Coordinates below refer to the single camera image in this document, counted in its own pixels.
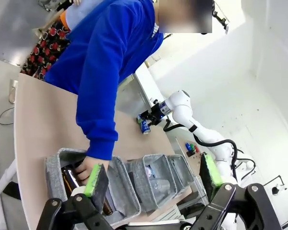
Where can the red floral black garment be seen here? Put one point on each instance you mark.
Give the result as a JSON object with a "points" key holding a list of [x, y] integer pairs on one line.
{"points": [[46, 50]]}

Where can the person in blue hoodie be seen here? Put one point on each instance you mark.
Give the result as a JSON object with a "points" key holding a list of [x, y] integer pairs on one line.
{"points": [[110, 48]]}

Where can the black camera mount on wall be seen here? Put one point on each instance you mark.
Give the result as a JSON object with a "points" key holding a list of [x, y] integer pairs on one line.
{"points": [[220, 16]]}

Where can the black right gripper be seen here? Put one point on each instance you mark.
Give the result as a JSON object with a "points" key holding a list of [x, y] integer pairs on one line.
{"points": [[156, 115]]}

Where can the person's right forearm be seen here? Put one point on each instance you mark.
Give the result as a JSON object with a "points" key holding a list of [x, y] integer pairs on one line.
{"points": [[98, 129]]}

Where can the small black tripod stand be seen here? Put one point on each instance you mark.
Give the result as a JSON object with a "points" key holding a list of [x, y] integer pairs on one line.
{"points": [[277, 188]]}

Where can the brown glass beer bottle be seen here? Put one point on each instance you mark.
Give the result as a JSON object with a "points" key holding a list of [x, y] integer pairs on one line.
{"points": [[68, 182], [108, 208]]}

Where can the grey fabric basket for plastic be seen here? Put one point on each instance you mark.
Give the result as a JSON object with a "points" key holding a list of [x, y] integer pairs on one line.
{"points": [[139, 187]]}

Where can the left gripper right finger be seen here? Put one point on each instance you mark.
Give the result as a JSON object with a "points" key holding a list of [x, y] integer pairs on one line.
{"points": [[210, 172]]}

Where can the grey fabric basket for bottles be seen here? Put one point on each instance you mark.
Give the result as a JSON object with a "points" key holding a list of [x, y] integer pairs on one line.
{"points": [[55, 172]]}

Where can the white plastic container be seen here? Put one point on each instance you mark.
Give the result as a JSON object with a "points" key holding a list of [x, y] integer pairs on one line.
{"points": [[149, 172]]}

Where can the black box with coloured buttons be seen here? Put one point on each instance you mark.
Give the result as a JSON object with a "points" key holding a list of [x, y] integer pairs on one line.
{"points": [[192, 149]]}

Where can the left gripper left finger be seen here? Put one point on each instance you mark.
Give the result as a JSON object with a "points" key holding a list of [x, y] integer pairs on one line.
{"points": [[96, 182]]}

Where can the white side table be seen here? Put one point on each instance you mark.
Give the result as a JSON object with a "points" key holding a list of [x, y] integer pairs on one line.
{"points": [[139, 91]]}

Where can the person in light blue shirt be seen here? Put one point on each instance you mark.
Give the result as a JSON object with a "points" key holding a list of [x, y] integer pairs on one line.
{"points": [[81, 12]]}

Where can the grey fabric basket for cans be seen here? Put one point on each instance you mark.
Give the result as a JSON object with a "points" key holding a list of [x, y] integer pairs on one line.
{"points": [[182, 167]]}

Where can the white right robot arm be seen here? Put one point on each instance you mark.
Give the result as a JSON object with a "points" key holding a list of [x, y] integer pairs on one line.
{"points": [[182, 105]]}

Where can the clear plastic cup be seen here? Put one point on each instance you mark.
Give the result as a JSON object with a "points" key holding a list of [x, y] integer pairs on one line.
{"points": [[159, 189]]}

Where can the blue white drink can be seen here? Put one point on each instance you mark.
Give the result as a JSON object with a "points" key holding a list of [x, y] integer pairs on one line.
{"points": [[146, 127]]}

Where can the person's right hand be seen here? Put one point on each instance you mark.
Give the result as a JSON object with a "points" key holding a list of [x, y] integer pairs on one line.
{"points": [[90, 167]]}

